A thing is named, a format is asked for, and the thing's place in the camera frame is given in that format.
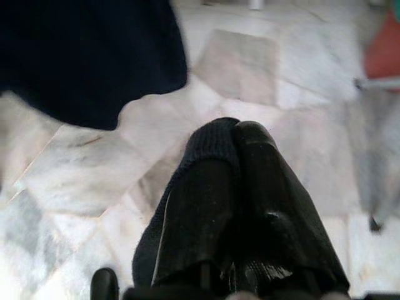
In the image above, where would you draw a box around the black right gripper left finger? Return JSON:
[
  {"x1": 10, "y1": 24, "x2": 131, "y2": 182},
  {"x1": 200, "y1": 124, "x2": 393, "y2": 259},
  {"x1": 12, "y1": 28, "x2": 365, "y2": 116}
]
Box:
[{"x1": 152, "y1": 161, "x2": 238, "y2": 288}]

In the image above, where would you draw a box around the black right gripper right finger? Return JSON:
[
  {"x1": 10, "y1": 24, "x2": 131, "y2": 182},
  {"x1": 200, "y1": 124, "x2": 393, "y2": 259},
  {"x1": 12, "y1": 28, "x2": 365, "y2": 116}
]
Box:
[{"x1": 231, "y1": 121, "x2": 351, "y2": 289}]

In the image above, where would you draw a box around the silver metal clothes rack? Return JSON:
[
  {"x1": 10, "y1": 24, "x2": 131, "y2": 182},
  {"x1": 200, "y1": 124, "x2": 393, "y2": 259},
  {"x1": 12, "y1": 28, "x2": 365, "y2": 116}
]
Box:
[{"x1": 354, "y1": 76, "x2": 400, "y2": 233}]

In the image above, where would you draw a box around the red bin teal rim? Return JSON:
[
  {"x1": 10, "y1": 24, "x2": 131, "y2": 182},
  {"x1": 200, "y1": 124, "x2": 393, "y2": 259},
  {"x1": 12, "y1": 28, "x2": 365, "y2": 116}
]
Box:
[{"x1": 365, "y1": 0, "x2": 400, "y2": 84}]

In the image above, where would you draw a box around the navy blue shirt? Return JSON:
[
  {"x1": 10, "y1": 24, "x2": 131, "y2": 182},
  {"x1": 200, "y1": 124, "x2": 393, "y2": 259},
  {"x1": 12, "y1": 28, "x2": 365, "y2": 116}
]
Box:
[{"x1": 0, "y1": 0, "x2": 188, "y2": 131}]

